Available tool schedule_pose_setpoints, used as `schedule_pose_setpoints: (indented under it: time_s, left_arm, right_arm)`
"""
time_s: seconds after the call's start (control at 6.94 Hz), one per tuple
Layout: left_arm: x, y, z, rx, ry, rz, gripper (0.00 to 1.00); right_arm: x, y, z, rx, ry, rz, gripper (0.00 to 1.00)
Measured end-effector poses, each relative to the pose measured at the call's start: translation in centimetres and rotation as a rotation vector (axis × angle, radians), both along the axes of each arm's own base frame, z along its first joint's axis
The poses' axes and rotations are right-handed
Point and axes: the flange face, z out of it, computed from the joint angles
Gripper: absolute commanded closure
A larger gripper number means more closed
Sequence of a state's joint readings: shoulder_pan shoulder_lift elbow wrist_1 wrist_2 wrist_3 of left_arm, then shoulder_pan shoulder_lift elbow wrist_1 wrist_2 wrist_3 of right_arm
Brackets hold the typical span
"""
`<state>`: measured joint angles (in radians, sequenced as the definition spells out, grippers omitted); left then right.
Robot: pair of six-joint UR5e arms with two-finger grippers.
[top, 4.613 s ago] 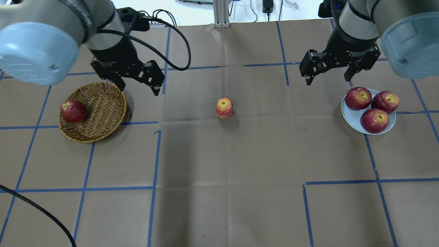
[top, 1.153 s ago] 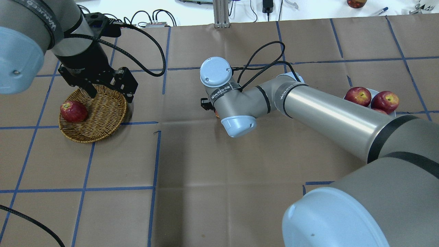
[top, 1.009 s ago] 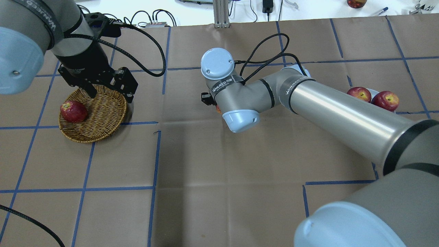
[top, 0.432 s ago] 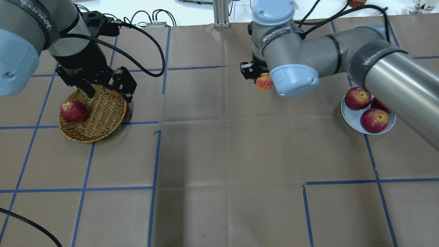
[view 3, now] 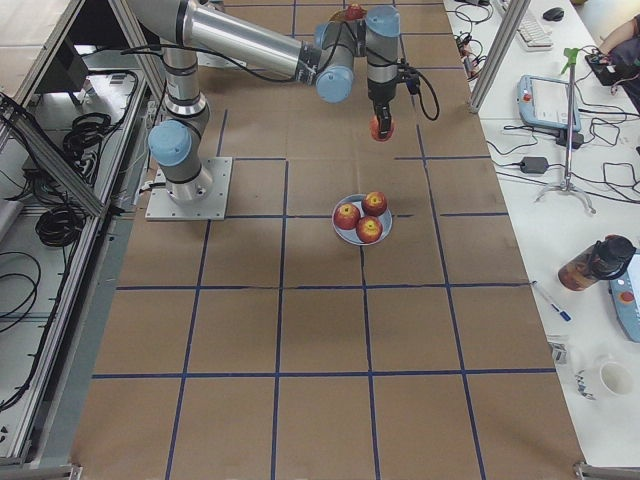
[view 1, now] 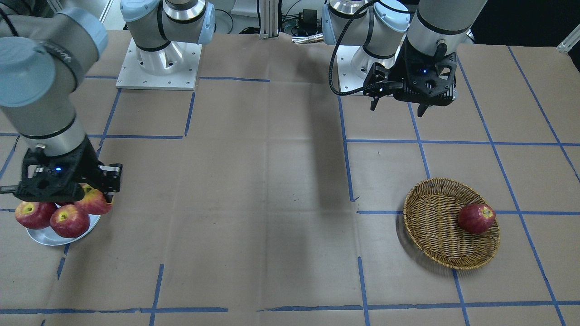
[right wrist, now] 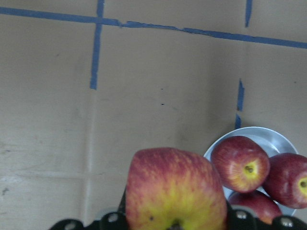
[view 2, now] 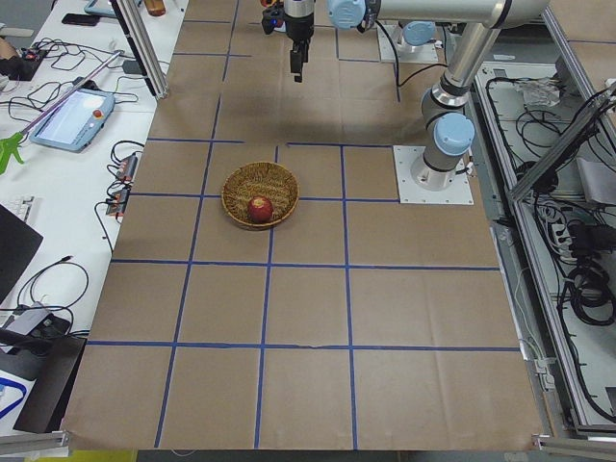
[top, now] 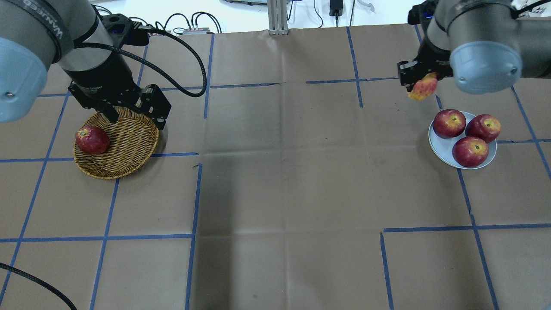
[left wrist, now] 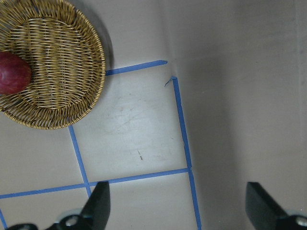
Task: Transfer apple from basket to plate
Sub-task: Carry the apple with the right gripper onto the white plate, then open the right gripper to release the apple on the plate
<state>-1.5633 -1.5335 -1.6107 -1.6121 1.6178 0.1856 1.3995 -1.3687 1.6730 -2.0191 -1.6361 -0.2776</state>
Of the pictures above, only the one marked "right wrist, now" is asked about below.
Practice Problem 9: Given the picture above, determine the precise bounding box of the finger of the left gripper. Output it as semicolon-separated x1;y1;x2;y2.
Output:
227;202;307;230
49;190;127;230

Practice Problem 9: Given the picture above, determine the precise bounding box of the red yellow apple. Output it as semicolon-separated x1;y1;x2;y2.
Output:
125;148;227;230

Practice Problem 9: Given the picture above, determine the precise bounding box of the red apple plate front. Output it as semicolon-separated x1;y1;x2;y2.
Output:
228;190;282;224

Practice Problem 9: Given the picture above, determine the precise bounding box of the red apple plate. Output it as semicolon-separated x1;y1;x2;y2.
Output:
210;136;270;193
262;153;307;209
228;190;282;224

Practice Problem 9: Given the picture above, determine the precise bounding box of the red apple plate left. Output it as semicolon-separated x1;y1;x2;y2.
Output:
210;136;270;193

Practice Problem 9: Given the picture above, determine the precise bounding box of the red apple plate back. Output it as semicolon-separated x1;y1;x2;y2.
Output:
262;153;307;209

